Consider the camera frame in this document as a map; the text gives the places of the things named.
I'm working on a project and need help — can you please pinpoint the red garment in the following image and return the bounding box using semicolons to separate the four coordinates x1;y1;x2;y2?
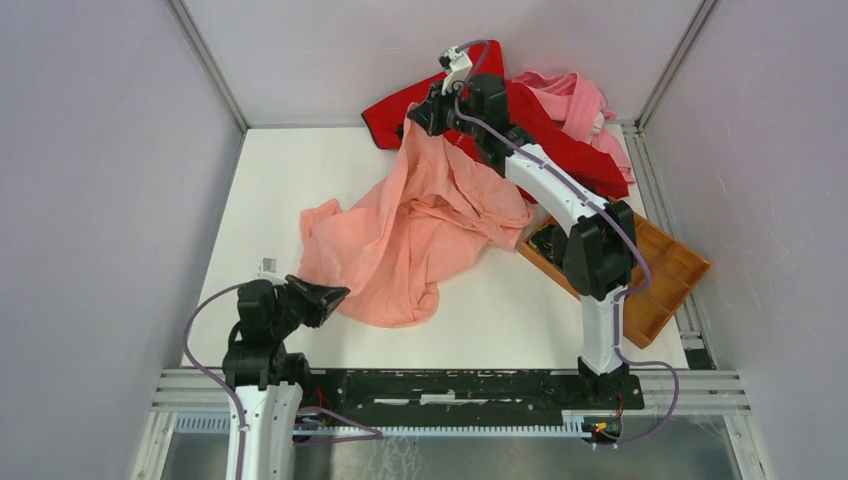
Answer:
361;40;629;199

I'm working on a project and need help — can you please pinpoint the pink garment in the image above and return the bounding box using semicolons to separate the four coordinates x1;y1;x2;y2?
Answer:
513;71;636;186

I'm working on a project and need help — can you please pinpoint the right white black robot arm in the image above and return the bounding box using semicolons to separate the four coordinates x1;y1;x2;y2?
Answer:
407;74;641;408

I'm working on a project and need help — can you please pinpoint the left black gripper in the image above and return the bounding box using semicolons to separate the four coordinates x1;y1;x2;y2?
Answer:
270;274;349;337

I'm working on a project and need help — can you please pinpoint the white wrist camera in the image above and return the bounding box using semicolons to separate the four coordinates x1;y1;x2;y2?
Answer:
256;257;286;285
438;46;474;96

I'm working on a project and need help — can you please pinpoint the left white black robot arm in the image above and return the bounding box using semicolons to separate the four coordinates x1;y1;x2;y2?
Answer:
222;275;350;479

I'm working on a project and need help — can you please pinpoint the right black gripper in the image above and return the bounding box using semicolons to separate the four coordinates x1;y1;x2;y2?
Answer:
409;77;484;139

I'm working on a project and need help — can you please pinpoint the salmon orange jacket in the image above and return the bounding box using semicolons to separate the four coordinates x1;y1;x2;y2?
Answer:
298;120;534;328

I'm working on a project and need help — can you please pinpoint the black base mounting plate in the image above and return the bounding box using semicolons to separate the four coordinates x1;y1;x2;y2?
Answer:
301;369;645;427

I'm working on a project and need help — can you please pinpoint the wooden divided tray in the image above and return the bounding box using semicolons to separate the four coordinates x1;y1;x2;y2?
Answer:
518;214;710;349

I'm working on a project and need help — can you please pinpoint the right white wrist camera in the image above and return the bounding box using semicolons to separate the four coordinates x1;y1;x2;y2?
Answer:
438;46;474;96

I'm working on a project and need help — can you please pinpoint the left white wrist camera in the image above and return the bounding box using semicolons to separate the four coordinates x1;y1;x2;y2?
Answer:
256;257;286;285

